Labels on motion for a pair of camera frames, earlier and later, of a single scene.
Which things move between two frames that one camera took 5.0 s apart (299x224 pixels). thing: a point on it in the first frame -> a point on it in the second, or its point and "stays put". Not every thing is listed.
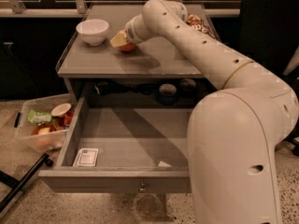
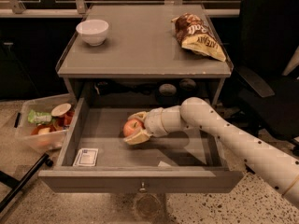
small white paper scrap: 163,164 stays put
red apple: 128,48 -> 133,126
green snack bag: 39,117 stays put
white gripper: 131,34 -> 153,121
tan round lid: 61,109 stays put
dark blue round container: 167,94 stays put
